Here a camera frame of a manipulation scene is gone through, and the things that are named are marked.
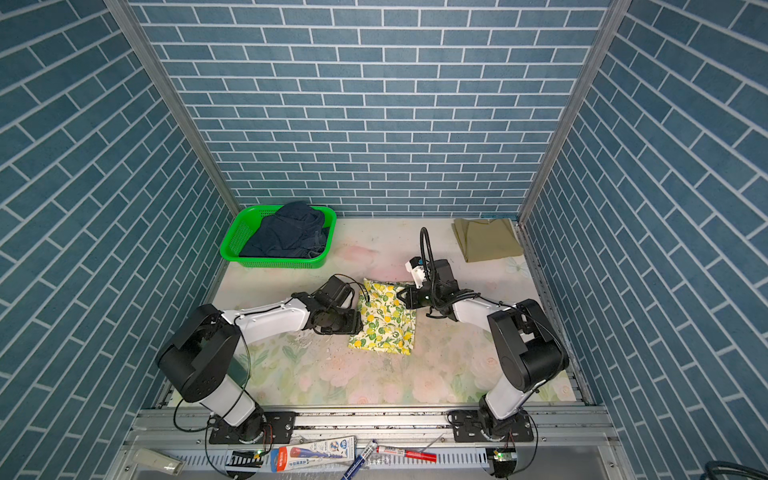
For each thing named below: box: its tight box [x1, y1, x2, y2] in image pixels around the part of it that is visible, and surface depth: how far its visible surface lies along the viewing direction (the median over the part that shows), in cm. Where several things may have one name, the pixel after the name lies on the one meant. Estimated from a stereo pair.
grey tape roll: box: [133, 448, 185, 476], surface depth 68 cm
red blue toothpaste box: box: [270, 435, 356, 473], surface depth 71 cm
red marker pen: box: [376, 445, 437, 463], surface depth 71 cm
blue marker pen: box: [341, 439, 379, 480], surface depth 70 cm
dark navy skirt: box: [239, 201, 330, 258], surface depth 110 cm
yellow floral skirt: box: [348, 278, 417, 355], surface depth 92 cm
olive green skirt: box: [452, 218, 524, 262], surface depth 117 cm
